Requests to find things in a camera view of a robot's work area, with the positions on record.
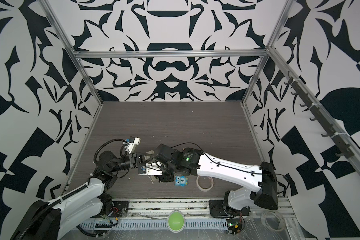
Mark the white remote control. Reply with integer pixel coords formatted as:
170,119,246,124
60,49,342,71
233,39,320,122
142,151,156,165

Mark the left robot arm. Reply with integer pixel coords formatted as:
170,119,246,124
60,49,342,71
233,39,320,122
11,137,141,240

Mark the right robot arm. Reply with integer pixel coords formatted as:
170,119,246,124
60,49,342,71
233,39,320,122
153,144,279,211

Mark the blue owl figure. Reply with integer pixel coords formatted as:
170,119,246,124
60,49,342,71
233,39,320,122
175,176,188,187

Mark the green push button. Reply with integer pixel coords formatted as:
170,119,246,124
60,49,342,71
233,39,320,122
167,210,186,233

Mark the small circuit board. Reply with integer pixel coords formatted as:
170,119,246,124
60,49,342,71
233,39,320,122
227,220,243,235

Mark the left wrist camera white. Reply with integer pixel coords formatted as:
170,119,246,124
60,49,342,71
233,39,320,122
124,137,141,154

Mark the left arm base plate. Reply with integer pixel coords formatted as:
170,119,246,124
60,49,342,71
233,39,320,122
106,200,130,218

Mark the slotted cable duct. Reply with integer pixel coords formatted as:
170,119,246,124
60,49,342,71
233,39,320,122
81,219,228,231

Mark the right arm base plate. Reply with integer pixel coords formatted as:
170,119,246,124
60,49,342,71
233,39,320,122
209,200,251,219

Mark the aluminium frame rail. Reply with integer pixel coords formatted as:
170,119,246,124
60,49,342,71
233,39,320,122
73,50,266,59

